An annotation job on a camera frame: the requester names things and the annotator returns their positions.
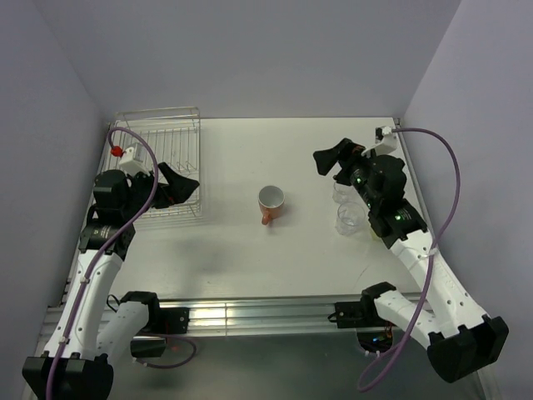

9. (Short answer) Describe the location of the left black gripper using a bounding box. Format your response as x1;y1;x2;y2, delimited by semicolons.
121;162;198;220

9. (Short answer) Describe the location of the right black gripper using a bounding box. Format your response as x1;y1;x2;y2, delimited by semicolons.
313;137;379;209

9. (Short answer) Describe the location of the clear plastic cup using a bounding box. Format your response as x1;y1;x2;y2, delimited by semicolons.
332;182;356;204
335;202;366;236

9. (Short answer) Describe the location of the orange ceramic mug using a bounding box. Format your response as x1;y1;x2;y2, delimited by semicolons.
257;185;285;225

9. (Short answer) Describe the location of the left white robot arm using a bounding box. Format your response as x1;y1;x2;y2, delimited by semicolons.
22;162;199;399

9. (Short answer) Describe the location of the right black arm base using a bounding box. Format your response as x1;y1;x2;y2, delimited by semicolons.
327;302;395;353

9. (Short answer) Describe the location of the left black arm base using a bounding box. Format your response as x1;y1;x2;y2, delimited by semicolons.
129;307;197;359

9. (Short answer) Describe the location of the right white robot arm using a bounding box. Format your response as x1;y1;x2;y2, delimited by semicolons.
313;138;509;383

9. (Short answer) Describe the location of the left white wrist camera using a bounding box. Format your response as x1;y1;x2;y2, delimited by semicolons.
118;143;150;177

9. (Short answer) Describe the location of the wire dish rack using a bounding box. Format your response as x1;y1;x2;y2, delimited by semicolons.
100;107;202;223

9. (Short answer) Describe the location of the aluminium mounting rail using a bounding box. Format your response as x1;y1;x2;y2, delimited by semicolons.
38;296;361;344

